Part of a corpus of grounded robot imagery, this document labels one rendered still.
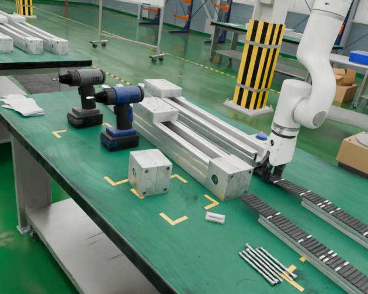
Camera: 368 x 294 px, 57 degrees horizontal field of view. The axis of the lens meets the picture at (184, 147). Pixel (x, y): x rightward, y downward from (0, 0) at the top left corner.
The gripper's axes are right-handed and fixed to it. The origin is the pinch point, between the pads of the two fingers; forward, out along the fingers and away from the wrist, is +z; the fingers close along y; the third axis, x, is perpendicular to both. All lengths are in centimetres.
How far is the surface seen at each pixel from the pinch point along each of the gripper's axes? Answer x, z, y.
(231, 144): 17.1, -3.7, -4.0
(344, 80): 225, 46, 450
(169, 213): -0.9, 2.3, -41.0
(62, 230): 69, 58, -48
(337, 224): -26.0, 1.3, -1.3
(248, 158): 7.0, -3.3, -5.0
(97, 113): 60, -3, -36
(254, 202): -10.4, -1.0, -19.5
